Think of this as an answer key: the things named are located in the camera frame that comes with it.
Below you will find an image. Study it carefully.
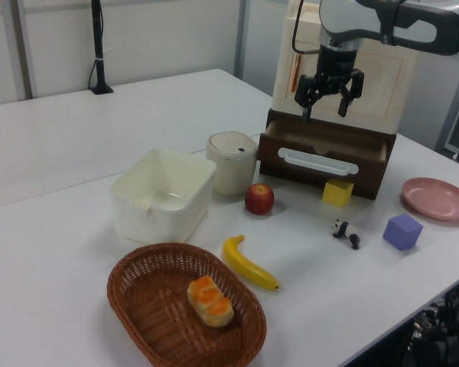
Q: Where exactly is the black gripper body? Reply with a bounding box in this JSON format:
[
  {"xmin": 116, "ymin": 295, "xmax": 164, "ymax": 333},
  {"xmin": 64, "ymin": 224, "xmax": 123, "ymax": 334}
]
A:
[{"xmin": 315, "ymin": 45, "xmax": 360, "ymax": 96}]

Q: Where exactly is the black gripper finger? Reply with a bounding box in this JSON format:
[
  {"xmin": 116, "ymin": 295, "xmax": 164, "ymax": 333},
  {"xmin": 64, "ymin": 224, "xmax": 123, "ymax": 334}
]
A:
[
  {"xmin": 338, "ymin": 67, "xmax": 365, "ymax": 119},
  {"xmin": 294, "ymin": 72, "xmax": 324, "ymax": 124}
]

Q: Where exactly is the dark drawer with white handle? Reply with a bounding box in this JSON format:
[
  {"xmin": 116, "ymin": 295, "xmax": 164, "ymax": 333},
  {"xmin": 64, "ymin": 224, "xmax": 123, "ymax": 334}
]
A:
[{"xmin": 257, "ymin": 119, "xmax": 389, "ymax": 200}]

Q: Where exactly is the white open plastic bin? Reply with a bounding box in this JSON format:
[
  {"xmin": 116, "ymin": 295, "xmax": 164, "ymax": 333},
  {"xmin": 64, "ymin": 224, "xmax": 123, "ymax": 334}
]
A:
[{"xmin": 109, "ymin": 148, "xmax": 217, "ymax": 245}]

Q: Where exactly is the yellow cube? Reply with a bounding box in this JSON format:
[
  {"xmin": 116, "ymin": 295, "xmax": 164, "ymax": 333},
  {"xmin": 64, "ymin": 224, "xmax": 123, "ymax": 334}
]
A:
[{"xmin": 321, "ymin": 178, "xmax": 355, "ymax": 208}]

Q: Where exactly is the small beige lidded trash can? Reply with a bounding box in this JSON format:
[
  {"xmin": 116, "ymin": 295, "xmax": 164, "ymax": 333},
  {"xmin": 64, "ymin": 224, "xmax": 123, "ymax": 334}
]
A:
[{"xmin": 205, "ymin": 132, "xmax": 259, "ymax": 196}]

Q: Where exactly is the red apple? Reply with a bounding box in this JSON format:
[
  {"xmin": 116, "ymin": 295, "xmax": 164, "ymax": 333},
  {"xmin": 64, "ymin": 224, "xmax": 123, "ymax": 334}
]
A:
[{"xmin": 244, "ymin": 183, "xmax": 275, "ymax": 216}]

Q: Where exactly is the pink plate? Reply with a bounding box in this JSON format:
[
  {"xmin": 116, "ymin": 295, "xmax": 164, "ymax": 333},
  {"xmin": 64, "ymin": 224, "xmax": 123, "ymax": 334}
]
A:
[{"xmin": 400, "ymin": 177, "xmax": 459, "ymax": 222}]

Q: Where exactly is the panda figurine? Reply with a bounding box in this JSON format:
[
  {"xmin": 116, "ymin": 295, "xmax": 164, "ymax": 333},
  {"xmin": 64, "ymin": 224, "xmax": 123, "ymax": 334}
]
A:
[{"xmin": 330, "ymin": 219, "xmax": 362, "ymax": 250}]

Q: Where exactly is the purple cube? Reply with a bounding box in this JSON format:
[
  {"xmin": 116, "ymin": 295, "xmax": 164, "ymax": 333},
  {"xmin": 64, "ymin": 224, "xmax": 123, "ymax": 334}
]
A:
[{"xmin": 382, "ymin": 213, "xmax": 425, "ymax": 252}]

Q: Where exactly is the yellow banana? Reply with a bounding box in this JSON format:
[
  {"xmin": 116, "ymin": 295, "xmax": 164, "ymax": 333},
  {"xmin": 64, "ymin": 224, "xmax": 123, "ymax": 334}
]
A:
[{"xmin": 222, "ymin": 234, "xmax": 282, "ymax": 292}]

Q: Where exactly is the orange glazed bread loaf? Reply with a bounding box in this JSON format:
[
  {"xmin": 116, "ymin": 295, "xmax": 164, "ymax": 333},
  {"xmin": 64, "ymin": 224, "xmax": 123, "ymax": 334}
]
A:
[{"xmin": 186, "ymin": 275, "xmax": 235, "ymax": 329}]

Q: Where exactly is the brown wicker basket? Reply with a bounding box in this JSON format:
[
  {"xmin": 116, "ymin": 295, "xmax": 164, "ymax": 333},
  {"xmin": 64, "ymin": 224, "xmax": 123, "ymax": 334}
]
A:
[{"xmin": 106, "ymin": 242, "xmax": 268, "ymax": 367}]

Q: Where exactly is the cream storage box with handles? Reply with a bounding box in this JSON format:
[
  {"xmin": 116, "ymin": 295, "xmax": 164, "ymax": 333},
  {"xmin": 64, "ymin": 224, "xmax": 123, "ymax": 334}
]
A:
[{"xmin": 272, "ymin": 0, "xmax": 424, "ymax": 135}]

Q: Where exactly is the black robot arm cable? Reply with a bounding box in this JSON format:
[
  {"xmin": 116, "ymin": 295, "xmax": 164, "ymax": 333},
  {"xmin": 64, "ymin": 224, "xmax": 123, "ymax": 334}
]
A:
[{"xmin": 290, "ymin": 0, "xmax": 322, "ymax": 54}]

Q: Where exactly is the black camera stand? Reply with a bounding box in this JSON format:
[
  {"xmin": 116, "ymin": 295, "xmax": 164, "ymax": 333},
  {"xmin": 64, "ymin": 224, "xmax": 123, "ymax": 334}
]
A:
[{"xmin": 88, "ymin": 0, "xmax": 115, "ymax": 96}]

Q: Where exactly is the black cable tangle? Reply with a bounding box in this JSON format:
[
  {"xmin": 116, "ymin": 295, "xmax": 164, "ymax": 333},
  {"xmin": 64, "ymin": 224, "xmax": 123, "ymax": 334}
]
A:
[{"xmin": 405, "ymin": 282, "xmax": 459, "ymax": 367}]

